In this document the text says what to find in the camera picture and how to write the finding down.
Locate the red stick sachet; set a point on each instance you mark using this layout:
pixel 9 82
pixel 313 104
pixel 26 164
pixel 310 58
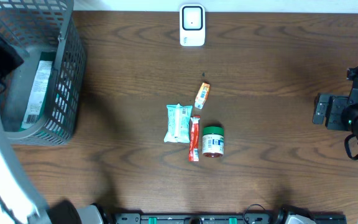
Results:
pixel 194 139

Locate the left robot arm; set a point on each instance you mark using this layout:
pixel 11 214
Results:
pixel 20 201

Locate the green lid jar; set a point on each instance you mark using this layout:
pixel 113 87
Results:
pixel 213 141

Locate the grey plastic mesh basket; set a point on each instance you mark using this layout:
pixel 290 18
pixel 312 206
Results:
pixel 33 27

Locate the large green flat box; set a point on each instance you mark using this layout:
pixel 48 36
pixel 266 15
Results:
pixel 35 105

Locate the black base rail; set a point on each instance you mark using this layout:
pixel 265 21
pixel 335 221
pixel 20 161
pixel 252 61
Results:
pixel 252 218

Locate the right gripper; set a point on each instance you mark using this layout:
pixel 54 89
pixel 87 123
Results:
pixel 324 103

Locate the orange small box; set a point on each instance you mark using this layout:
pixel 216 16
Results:
pixel 202 95

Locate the teal snack packet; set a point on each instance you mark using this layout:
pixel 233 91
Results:
pixel 178 123

